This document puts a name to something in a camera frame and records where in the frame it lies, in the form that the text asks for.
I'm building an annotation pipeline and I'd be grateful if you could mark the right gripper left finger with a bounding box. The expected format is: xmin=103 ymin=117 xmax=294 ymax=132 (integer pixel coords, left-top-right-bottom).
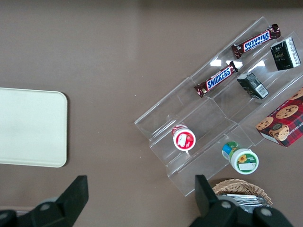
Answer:
xmin=0 ymin=175 xmax=89 ymax=227

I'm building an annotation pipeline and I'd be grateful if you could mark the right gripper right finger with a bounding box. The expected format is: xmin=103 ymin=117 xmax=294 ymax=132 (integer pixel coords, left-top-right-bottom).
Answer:
xmin=189 ymin=174 xmax=294 ymax=227

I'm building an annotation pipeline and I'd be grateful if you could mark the light wicker basket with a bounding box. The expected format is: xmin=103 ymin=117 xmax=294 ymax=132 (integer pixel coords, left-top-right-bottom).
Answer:
xmin=212 ymin=178 xmax=273 ymax=208

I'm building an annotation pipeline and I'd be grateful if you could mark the cream plastic serving tray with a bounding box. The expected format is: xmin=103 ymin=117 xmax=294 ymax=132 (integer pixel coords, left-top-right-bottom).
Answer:
xmin=0 ymin=87 xmax=68 ymax=168

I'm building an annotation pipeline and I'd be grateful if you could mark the stack of foil trays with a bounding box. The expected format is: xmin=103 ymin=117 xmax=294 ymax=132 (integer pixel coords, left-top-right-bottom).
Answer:
xmin=217 ymin=193 xmax=270 ymax=213

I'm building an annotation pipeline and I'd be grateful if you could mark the green sunflower lid jar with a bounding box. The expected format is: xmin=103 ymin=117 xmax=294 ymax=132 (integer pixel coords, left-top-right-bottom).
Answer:
xmin=222 ymin=141 xmax=259 ymax=175

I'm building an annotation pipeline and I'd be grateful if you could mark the red lid white jar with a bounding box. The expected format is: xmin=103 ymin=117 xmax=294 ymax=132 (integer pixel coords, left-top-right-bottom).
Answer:
xmin=172 ymin=124 xmax=196 ymax=151

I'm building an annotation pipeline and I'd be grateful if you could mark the clear acrylic stepped shelf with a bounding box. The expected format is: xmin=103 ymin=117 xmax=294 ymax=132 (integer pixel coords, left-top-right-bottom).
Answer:
xmin=134 ymin=16 xmax=303 ymax=197

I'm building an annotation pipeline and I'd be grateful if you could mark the red tartan cookie box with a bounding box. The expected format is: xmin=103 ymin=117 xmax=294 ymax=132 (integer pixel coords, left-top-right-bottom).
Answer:
xmin=255 ymin=87 xmax=303 ymax=148

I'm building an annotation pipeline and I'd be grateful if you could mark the Snickers chocolate bar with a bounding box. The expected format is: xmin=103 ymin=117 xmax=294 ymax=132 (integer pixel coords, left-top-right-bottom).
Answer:
xmin=194 ymin=60 xmax=239 ymax=98
xmin=231 ymin=23 xmax=282 ymax=59

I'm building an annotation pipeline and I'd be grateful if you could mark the black carton with barcode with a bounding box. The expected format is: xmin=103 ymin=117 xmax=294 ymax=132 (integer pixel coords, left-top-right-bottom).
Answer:
xmin=236 ymin=72 xmax=270 ymax=99

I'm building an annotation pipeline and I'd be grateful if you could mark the black carton with white side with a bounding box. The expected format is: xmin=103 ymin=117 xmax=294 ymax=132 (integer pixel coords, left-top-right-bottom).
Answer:
xmin=270 ymin=37 xmax=302 ymax=71

